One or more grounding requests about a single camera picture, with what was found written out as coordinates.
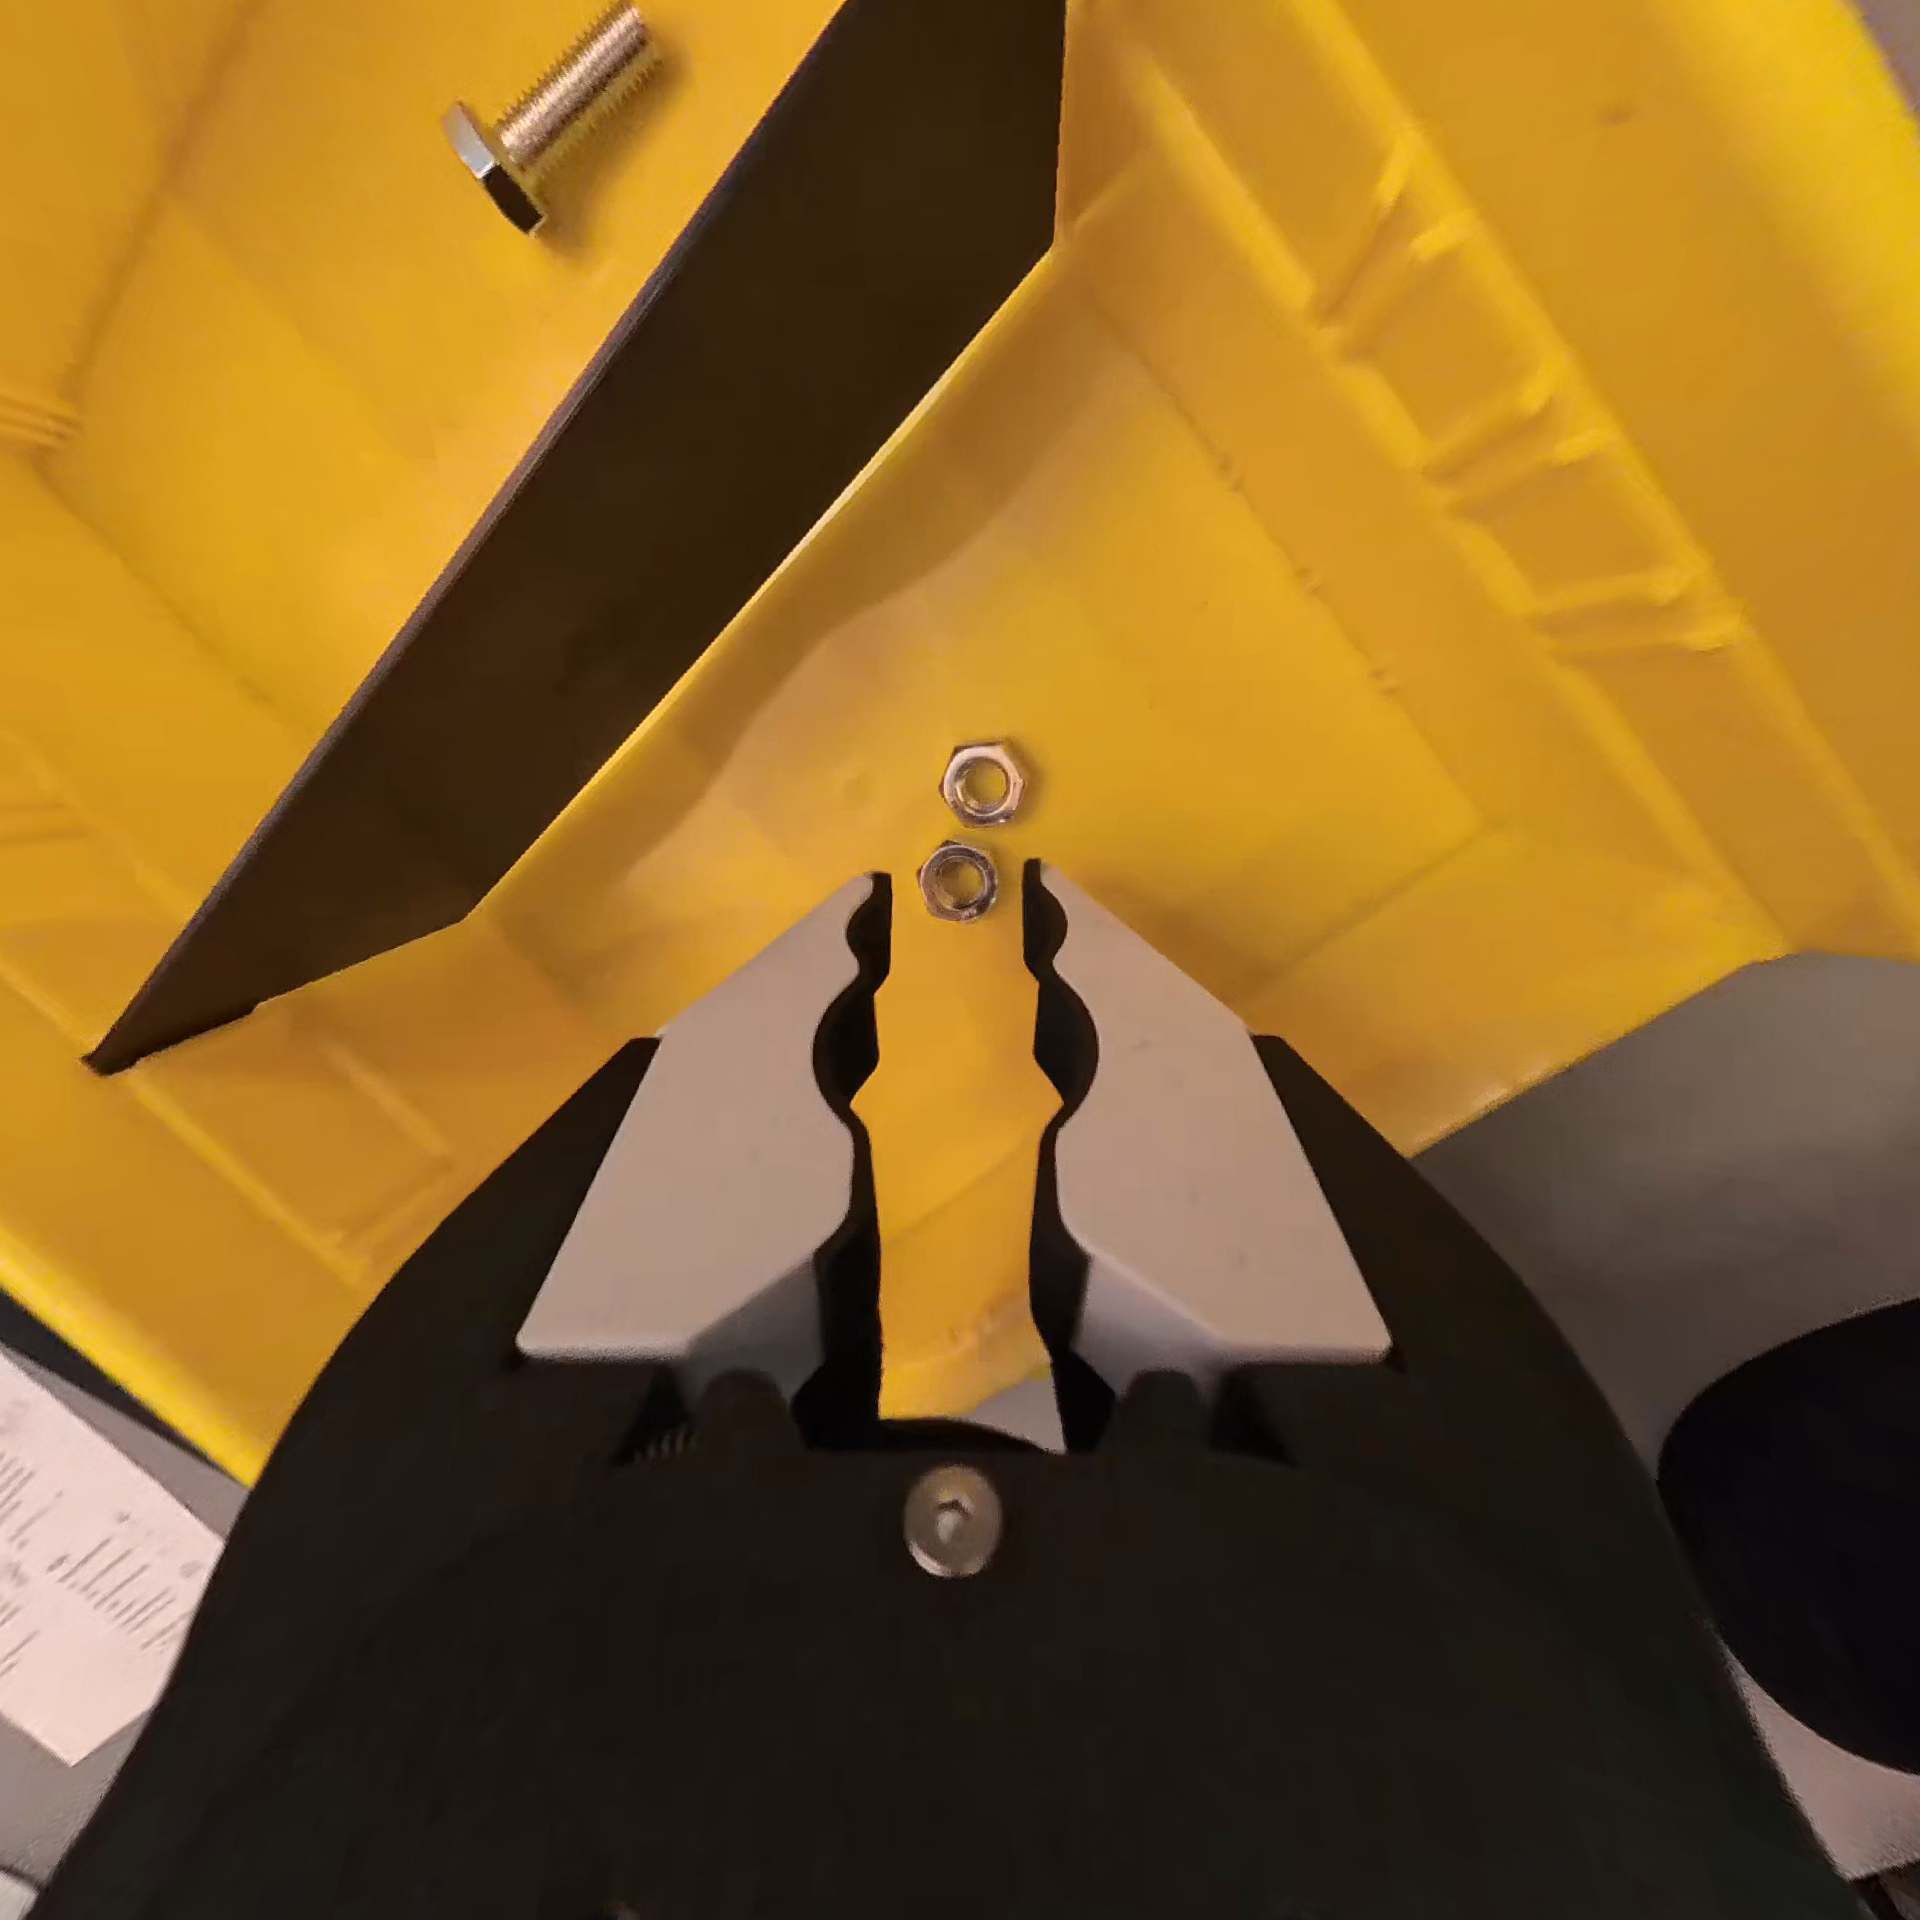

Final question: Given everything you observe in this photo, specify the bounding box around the black bin divider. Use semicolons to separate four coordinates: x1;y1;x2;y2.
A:
81;0;1071;1080

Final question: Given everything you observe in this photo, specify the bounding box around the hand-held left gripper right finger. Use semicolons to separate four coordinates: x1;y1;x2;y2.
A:
1020;859;1396;1451

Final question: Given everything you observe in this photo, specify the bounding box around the silver hex bolt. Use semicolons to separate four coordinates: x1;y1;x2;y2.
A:
442;0;662;239

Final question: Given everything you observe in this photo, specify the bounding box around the printed desk sheet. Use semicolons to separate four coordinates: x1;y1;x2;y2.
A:
0;1350;226;1770

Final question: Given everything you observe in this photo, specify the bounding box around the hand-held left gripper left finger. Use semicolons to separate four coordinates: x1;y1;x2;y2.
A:
513;872;895;1429

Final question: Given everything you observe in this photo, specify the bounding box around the yellow plastic bin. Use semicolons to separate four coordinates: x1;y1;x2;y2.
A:
0;0;1920;1487

